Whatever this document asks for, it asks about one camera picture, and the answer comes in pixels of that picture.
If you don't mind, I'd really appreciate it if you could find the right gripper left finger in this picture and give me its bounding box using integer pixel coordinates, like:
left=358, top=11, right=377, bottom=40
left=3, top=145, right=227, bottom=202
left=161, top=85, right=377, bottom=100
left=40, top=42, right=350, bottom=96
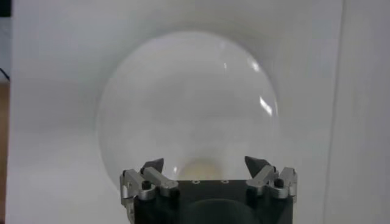
left=119, top=157, right=180, bottom=208

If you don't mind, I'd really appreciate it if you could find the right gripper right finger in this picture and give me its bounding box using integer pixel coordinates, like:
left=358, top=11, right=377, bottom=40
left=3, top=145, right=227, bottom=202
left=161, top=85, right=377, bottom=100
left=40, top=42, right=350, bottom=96
left=244, top=155, right=299, bottom=200

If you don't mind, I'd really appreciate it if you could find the white steamed baozi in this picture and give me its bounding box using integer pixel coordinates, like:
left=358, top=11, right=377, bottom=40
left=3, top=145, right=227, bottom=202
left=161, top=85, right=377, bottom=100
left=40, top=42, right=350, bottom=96
left=177, top=158, right=228, bottom=181

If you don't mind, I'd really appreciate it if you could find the white round plate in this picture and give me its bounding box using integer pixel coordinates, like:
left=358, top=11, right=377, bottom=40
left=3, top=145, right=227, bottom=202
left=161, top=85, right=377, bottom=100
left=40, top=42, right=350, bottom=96
left=96, top=30, right=281, bottom=195

